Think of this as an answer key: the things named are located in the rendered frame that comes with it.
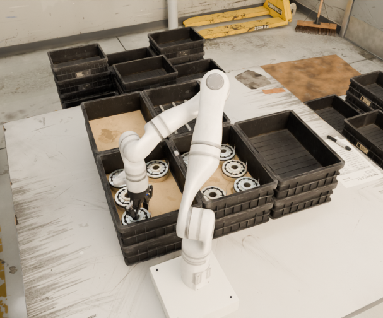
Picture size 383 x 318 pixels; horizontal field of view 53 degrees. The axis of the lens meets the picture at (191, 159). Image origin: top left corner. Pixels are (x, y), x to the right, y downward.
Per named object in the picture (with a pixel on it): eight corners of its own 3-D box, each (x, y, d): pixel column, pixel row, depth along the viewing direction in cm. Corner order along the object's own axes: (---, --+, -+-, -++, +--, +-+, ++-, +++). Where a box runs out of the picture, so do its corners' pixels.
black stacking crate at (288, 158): (339, 184, 157) (346, 164, 149) (275, 204, 149) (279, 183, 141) (286, 129, 184) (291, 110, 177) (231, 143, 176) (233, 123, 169)
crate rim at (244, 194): (278, 187, 142) (279, 183, 141) (204, 209, 134) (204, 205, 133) (231, 127, 170) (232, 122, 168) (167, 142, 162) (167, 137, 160)
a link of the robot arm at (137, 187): (128, 169, 136) (126, 156, 132) (154, 180, 132) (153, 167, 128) (111, 185, 130) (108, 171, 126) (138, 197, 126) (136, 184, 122)
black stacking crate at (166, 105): (229, 143, 177) (231, 123, 169) (168, 158, 169) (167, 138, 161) (197, 99, 204) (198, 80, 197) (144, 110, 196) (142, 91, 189)
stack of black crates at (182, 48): (190, 72, 359) (190, 26, 329) (204, 88, 339) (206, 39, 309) (150, 81, 347) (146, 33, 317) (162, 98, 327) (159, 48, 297)
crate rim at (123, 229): (204, 209, 134) (204, 205, 133) (119, 235, 126) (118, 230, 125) (167, 142, 162) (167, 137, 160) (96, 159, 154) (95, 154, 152)
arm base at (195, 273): (214, 279, 129) (217, 250, 118) (191, 293, 125) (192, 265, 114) (197, 259, 135) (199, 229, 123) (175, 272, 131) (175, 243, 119)
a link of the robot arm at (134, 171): (120, 167, 129) (129, 184, 123) (114, 131, 119) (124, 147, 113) (139, 161, 132) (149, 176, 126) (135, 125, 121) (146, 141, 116)
